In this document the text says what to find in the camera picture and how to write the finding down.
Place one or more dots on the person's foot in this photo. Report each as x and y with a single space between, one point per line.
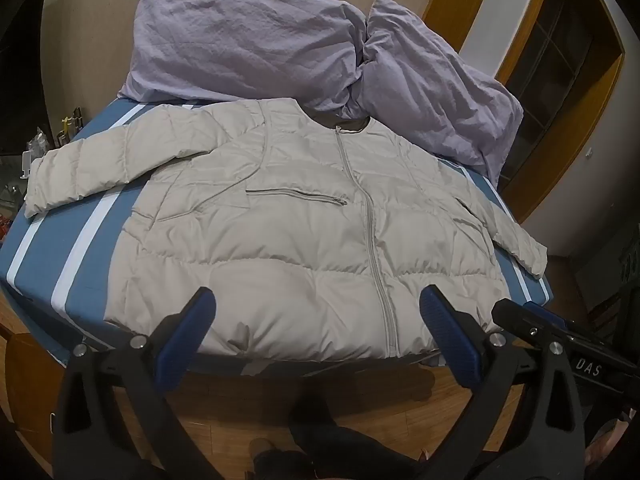
262 452

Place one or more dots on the beige puffer jacket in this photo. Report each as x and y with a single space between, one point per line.
275 240

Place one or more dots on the person's dark trouser leg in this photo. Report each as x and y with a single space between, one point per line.
350 450

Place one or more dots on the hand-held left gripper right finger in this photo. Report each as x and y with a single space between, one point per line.
450 335

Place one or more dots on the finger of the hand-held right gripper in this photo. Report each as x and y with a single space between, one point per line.
525 322

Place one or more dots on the purple duvet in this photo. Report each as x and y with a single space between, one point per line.
240 45

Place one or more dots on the blue white striped bed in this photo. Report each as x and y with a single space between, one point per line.
55 240

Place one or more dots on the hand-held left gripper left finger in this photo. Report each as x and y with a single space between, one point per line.
192 325

